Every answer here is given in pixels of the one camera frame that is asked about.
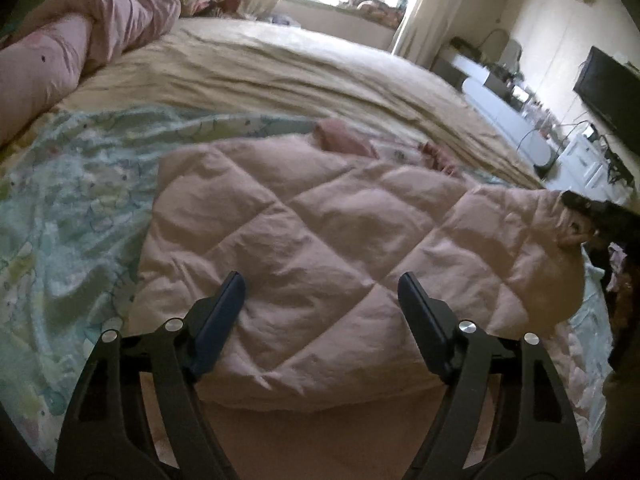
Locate pink quilted coat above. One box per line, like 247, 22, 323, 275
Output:
126, 134, 594, 430

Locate person's right hand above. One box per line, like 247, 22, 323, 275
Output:
555, 209, 596, 248

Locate white dresser with drawers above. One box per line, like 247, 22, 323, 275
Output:
542, 122, 632, 206

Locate white rounded side cabinet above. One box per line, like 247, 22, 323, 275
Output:
431, 47, 555, 170

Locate black television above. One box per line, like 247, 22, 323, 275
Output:
574, 47, 639, 152

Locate green cartoon print bedsheet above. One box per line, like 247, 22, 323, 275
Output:
1, 107, 612, 479

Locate cream window curtain right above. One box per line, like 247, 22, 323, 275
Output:
390, 0, 463, 67

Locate items on window sill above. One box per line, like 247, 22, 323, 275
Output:
338, 0, 406, 29

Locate rolled pink duvet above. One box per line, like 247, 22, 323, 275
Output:
1, 0, 181, 144

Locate tan bed blanket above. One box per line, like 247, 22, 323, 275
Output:
49, 15, 547, 191

